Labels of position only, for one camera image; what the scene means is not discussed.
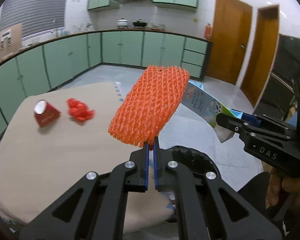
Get red paper cup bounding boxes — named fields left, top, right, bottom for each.
left=33, top=100, right=61, bottom=127

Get green lower kitchen cabinets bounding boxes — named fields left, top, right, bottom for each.
left=0, top=30, right=212, bottom=137

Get white cooking pot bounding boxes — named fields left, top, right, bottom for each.
left=116, top=18, right=129, bottom=29

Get red plastic bag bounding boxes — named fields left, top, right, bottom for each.
left=66, top=98, right=95, bottom=125

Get grey window blind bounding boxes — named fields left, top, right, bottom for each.
left=0, top=0, right=66, bottom=37

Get brown wooden door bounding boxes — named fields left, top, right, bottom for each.
left=206, top=0, right=253, bottom=85
left=241, top=4, right=280, bottom=107

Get blue white carton pack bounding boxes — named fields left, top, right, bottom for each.
left=181, top=81, right=243, bottom=143

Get orange foam fruit net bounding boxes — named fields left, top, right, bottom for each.
left=108, top=66, right=190, bottom=147

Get red thermos bottle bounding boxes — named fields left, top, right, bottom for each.
left=204, top=23, right=212, bottom=40

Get cardboard panel with white holder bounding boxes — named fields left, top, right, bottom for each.
left=0, top=23, right=22, bottom=62

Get black wok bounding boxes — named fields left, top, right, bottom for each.
left=133, top=19, right=148, bottom=29

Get black glass cabinet appliance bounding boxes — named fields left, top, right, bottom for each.
left=254, top=34, right=300, bottom=121

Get beige cloth covered table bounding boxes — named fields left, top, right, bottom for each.
left=0, top=81, right=177, bottom=235

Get person right hand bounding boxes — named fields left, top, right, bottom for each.
left=266, top=167, right=300, bottom=211

